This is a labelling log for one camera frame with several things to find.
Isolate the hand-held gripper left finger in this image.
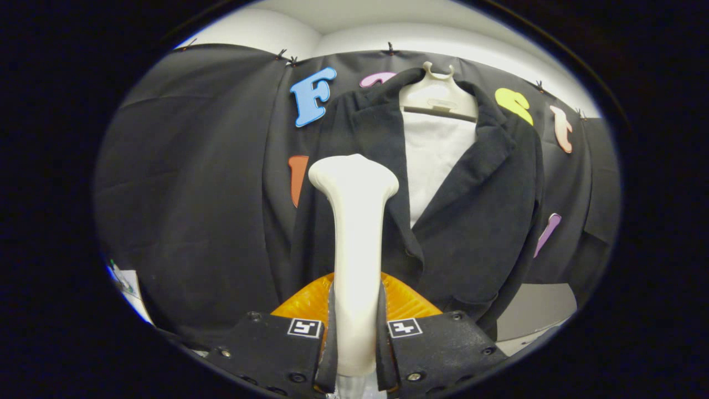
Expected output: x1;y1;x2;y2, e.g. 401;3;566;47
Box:
204;273;338;398

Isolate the black blazer jacket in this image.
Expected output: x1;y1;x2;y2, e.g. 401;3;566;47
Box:
288;68;546;341

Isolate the black backdrop cloth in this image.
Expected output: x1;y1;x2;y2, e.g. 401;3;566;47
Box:
94;43;621;350

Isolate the white shirt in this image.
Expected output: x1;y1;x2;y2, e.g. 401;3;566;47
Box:
402;108;478;229

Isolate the grey cabinet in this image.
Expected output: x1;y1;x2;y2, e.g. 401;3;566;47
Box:
495;283;578;356

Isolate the white garment steamer head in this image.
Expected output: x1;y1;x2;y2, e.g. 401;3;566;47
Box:
308;154;399;395

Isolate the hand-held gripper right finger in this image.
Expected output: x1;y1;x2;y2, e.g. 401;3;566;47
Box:
377;273;509;398

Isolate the cream clothes hanger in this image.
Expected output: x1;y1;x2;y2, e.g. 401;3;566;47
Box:
399;61;480;124

